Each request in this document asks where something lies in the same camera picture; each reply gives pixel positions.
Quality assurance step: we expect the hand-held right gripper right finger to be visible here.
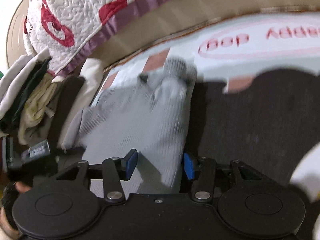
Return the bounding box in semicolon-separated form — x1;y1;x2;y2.
183;152;263;202

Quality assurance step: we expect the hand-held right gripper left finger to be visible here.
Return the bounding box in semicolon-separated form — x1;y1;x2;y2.
56;149;138;203

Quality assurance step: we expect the grey waffle knit garment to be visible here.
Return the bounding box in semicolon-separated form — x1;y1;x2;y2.
61;57;200;195

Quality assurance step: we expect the stack of folded clothes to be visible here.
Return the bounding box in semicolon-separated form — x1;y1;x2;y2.
47;76;87;153

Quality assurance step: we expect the person's left hand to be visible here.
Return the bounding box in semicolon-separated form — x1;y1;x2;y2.
0;181;33;239

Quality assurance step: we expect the cream garment with yellow trim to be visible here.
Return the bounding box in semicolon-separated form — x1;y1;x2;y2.
17;76;61;146

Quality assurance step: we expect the black folded garment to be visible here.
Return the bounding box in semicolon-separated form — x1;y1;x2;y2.
0;56;53;133

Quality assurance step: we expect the printed cartoon floor mat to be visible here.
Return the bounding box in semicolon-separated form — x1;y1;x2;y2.
95;10;320;205

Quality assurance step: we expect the white folded cloth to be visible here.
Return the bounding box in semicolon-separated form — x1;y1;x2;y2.
61;59;106;153

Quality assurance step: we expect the beige round panel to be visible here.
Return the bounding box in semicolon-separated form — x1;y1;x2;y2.
5;0;34;66

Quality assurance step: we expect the white quilted bedspread red print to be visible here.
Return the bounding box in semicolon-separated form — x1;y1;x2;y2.
24;0;208;77

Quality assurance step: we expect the beige bed frame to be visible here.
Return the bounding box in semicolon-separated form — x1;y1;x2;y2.
82;0;320;68

